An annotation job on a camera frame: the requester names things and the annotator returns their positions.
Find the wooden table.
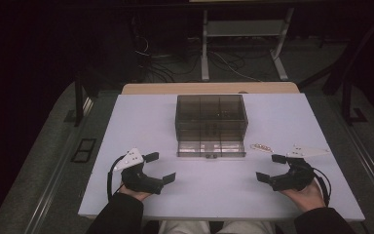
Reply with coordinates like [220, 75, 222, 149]
[121, 81, 302, 96]

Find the smoky clear drawer box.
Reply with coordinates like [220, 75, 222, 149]
[174, 94, 249, 144]

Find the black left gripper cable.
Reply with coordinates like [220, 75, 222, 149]
[106, 154, 127, 203]

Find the person's right hand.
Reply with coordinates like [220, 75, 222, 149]
[279, 179, 327, 215]

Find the black metal stand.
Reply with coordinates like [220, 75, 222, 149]
[296, 9, 374, 127]
[63, 73, 94, 128]

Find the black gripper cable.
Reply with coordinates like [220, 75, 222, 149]
[311, 167, 333, 208]
[106, 154, 127, 203]

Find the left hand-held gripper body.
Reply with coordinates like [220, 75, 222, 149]
[113, 147, 165, 196]

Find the person's left leg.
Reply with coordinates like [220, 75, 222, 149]
[158, 220, 210, 234]

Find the white packet near organizer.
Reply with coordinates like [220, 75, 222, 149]
[249, 142, 275, 154]

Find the person's left hand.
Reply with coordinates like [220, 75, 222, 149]
[118, 184, 153, 203]

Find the grey metal stand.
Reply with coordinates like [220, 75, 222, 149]
[201, 7, 295, 82]

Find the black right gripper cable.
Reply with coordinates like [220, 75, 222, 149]
[311, 167, 333, 208]

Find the bundle of floor cables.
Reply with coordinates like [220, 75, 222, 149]
[131, 16, 262, 83]

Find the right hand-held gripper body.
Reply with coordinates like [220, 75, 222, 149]
[270, 144, 331, 192]

